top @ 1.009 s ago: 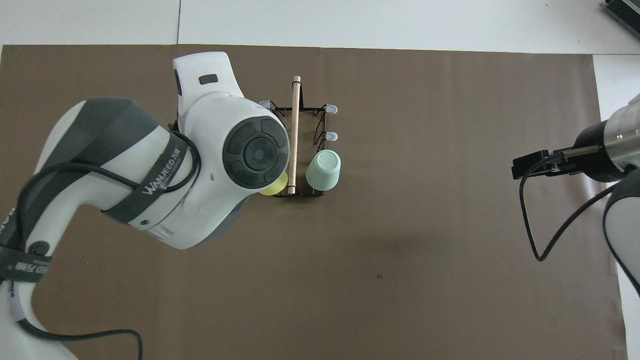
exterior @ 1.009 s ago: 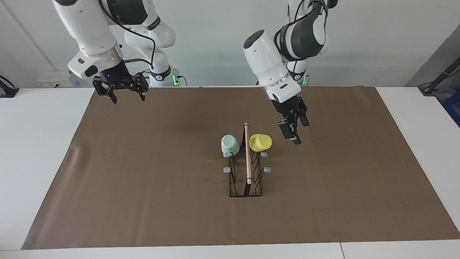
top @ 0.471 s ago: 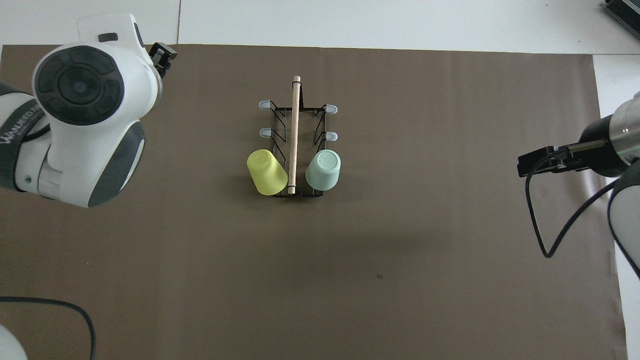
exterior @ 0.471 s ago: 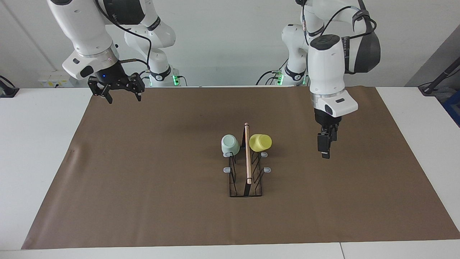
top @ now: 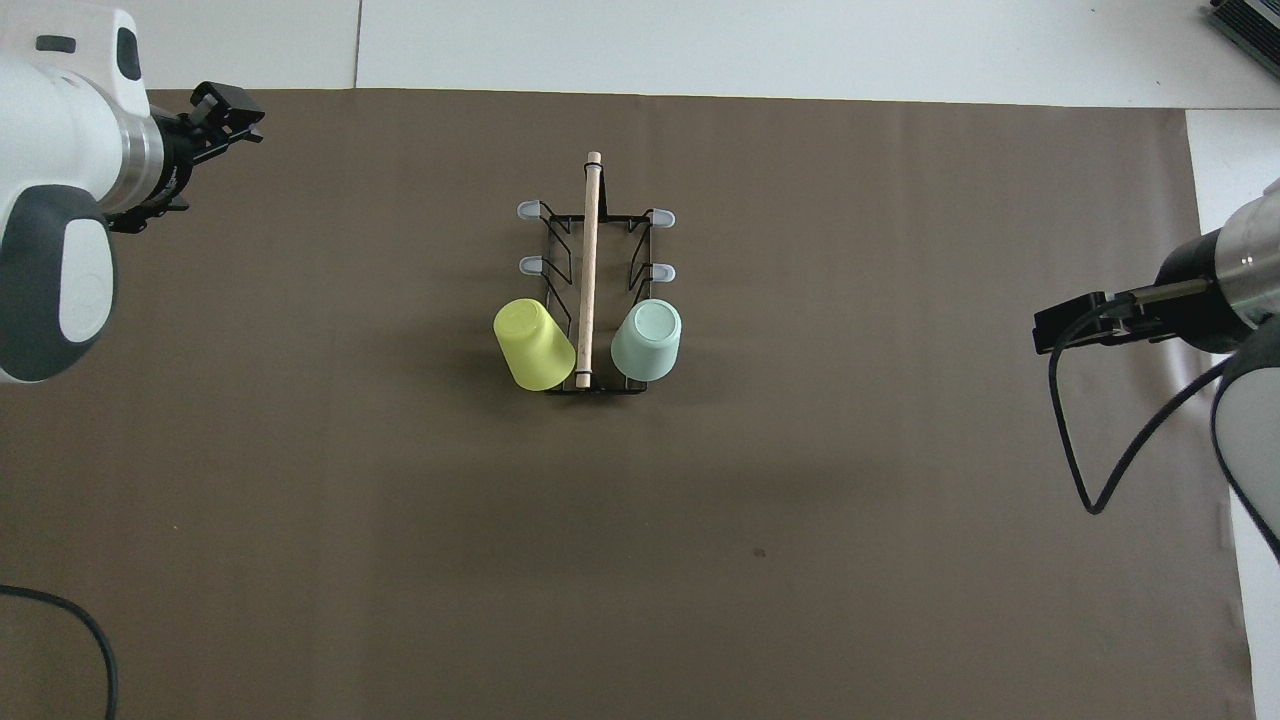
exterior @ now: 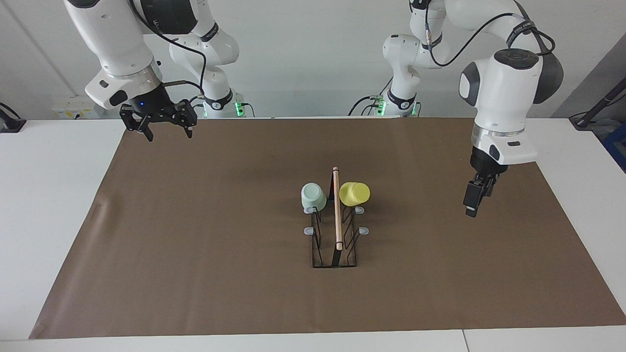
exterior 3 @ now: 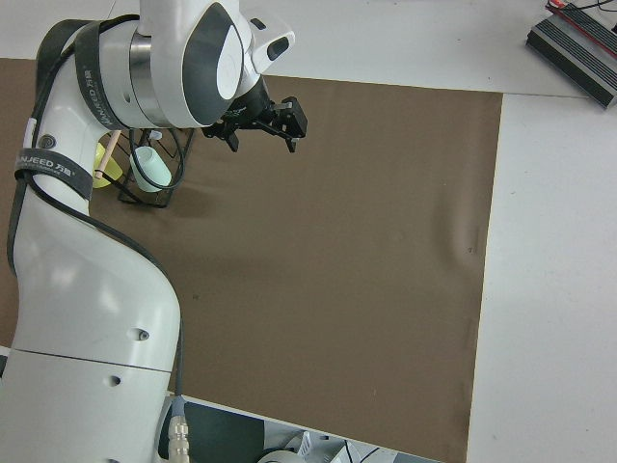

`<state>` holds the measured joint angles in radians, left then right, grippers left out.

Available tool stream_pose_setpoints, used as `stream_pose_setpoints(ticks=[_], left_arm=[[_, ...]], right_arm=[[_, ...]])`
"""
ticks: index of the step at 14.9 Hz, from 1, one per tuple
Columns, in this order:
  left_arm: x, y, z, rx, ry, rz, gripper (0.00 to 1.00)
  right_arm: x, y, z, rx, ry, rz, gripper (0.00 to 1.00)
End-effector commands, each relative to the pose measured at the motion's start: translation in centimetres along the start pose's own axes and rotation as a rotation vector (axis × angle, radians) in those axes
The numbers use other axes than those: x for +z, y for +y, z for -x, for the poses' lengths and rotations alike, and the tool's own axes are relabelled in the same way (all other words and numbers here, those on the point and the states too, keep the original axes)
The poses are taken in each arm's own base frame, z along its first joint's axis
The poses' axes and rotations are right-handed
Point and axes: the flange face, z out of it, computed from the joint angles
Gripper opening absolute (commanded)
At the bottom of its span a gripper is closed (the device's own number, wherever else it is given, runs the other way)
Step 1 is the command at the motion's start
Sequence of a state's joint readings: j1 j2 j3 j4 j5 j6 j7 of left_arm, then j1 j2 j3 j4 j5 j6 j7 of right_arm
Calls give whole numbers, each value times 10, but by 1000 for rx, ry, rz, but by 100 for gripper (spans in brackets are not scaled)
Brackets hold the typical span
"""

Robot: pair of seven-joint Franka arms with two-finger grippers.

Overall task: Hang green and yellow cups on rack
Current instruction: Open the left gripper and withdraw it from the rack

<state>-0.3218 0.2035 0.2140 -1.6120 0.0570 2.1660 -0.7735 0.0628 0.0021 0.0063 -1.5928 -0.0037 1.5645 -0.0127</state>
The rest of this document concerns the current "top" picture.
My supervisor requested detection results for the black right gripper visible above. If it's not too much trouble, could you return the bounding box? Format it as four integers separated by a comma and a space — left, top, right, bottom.
1033, 232, 1256, 357

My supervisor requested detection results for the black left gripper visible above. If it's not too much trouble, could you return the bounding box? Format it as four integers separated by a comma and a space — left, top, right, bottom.
150, 82, 267, 216

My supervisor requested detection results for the yellow plastic cup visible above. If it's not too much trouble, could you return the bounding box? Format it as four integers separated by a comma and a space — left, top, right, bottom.
493, 297, 578, 392

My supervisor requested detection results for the green plastic cup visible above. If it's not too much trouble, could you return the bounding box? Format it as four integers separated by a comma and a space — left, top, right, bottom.
610, 298, 683, 382

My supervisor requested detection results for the dark ribbed metal device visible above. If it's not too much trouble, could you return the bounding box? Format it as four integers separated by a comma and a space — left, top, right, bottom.
1205, 0, 1280, 73

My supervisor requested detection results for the brown paper table mat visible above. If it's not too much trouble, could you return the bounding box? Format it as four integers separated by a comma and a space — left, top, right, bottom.
0, 88, 1256, 720

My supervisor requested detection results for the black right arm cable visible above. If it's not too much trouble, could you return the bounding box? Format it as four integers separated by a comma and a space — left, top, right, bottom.
1048, 280, 1236, 516

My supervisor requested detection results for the black wire cup rack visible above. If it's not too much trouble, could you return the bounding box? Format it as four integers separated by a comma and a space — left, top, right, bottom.
516, 150, 677, 396

